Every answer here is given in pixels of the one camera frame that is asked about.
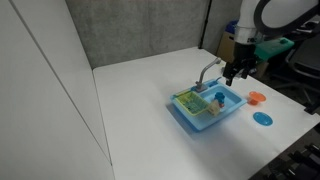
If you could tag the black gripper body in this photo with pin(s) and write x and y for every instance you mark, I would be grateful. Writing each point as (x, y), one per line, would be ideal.
(242, 60)

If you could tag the white toy bottle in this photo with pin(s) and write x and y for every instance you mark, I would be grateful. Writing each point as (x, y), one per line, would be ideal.
(214, 108)

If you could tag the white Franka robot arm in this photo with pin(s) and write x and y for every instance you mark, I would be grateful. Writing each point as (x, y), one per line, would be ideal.
(253, 20)

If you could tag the green dish drying rack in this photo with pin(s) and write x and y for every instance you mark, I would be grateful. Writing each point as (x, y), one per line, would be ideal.
(188, 102)

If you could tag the blue toy sink unit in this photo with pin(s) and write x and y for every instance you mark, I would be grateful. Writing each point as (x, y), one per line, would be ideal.
(203, 121)

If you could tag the blue toy cup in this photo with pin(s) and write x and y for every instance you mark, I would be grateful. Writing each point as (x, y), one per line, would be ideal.
(219, 97)

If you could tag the brown cardboard box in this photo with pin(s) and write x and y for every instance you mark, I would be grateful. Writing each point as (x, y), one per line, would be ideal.
(225, 46)

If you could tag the small orange toy dish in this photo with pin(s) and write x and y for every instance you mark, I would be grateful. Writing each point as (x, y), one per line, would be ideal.
(222, 104)

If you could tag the orange toy bowl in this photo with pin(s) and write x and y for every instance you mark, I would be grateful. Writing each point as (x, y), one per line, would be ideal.
(257, 97)

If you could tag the grey toy faucet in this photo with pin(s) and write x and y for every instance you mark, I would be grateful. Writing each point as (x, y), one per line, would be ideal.
(202, 78)

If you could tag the teal green box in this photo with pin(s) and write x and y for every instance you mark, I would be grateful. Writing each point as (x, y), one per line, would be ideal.
(275, 46)

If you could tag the blue container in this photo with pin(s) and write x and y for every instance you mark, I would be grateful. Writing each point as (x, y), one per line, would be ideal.
(231, 26)

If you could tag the blue toy plate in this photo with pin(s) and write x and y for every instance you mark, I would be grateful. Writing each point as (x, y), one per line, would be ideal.
(263, 118)

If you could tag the black stand pole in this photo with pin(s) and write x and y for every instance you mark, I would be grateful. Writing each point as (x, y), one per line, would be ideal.
(205, 23)

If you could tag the black office chair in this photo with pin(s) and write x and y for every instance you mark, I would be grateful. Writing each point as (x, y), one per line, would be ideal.
(300, 73)

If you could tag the black camera stand equipment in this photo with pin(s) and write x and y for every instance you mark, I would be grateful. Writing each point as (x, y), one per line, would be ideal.
(296, 160)

